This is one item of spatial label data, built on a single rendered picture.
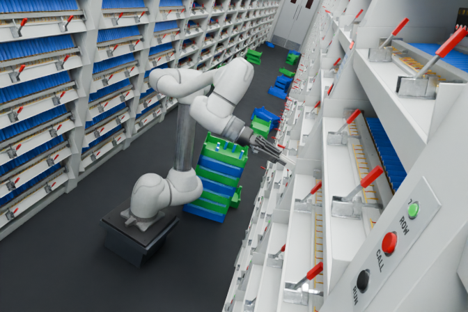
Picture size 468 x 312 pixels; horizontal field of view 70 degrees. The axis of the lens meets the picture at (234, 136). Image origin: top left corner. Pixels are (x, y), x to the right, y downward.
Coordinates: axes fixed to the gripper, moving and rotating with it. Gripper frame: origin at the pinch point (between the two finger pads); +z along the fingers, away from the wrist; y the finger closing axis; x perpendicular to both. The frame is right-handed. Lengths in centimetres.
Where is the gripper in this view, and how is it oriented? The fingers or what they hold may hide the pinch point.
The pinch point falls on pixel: (286, 162)
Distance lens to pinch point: 127.1
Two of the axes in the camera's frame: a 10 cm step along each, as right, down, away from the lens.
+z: 8.5, 5.3, 0.0
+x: 4.8, -7.7, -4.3
